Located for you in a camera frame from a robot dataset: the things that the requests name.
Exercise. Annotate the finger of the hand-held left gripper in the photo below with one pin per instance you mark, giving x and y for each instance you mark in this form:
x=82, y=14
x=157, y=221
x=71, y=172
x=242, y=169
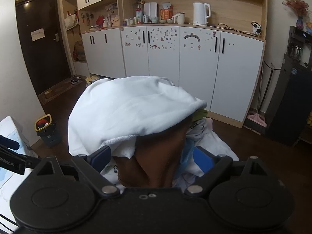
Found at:
x=9, y=142

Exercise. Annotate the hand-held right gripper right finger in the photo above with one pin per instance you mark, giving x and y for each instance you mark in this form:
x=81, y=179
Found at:
x=203, y=160

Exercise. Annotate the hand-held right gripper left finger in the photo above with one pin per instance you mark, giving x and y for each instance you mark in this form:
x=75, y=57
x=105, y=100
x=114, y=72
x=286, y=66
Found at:
x=101, y=156

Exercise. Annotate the white lace-sleeve sweater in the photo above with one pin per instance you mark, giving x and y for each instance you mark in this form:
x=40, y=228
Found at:
x=134, y=107

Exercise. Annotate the light blue garment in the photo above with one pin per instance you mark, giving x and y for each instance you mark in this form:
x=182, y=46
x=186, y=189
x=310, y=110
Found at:
x=187, y=158

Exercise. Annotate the white printed garment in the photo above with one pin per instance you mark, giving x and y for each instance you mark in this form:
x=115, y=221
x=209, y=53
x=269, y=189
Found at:
x=212, y=136

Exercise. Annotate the dark trash bin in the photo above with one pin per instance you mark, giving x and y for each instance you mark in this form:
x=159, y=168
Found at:
x=48, y=134

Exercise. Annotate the green garment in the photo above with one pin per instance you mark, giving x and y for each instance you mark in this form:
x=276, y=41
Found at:
x=201, y=114

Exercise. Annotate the pink broom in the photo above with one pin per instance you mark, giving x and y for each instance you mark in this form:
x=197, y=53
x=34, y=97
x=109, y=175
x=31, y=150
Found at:
x=256, y=120

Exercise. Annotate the brown doormat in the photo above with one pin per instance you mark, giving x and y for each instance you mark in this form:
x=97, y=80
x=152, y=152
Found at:
x=61, y=90

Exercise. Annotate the yellow floor item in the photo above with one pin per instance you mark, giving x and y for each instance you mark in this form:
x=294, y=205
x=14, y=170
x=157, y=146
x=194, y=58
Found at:
x=92, y=80

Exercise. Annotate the pair of shoes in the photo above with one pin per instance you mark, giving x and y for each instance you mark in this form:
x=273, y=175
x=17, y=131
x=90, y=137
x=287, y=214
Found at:
x=75, y=80

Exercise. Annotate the dark brown door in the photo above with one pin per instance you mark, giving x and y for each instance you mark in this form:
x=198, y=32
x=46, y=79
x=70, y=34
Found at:
x=41, y=58

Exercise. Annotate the white sticker floor cabinet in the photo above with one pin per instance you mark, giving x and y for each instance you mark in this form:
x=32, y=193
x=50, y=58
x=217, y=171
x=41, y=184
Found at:
x=195, y=61

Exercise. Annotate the dark water dispenser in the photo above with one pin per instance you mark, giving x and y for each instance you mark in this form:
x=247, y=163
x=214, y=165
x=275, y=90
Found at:
x=287, y=102

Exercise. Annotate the cardboard box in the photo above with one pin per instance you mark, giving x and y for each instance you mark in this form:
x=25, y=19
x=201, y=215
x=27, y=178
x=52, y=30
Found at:
x=80, y=51

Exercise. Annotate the white paper notice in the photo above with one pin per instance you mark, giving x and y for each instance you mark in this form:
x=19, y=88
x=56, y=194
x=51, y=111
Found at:
x=38, y=34

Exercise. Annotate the white tote bag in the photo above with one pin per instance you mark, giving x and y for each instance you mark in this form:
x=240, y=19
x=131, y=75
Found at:
x=71, y=22

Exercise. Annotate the wooden pegboard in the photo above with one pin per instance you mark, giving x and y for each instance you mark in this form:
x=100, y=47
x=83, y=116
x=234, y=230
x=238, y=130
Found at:
x=100, y=17

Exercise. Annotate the white power strip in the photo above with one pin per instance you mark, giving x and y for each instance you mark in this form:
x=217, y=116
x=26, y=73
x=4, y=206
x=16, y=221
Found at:
x=256, y=28

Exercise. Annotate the white mug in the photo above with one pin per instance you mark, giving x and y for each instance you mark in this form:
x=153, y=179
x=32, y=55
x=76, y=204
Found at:
x=180, y=18

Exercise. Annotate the red bottle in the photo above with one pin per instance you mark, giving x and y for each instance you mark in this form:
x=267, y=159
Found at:
x=138, y=15

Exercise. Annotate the white electric kettle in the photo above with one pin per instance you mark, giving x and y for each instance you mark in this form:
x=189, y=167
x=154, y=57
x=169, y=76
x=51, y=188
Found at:
x=200, y=14

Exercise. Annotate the white container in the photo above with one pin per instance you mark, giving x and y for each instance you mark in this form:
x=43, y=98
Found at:
x=150, y=11

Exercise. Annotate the orange carton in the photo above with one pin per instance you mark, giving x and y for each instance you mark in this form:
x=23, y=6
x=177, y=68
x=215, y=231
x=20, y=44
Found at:
x=166, y=12

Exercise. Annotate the wooden shelf unit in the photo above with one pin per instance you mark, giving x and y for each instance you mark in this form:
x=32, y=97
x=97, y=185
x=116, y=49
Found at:
x=231, y=7

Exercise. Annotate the blue vase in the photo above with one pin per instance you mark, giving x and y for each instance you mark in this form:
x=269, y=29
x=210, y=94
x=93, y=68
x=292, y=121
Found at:
x=300, y=25

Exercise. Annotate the dried pink flowers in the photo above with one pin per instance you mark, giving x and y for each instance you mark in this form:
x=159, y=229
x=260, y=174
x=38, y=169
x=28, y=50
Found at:
x=296, y=4

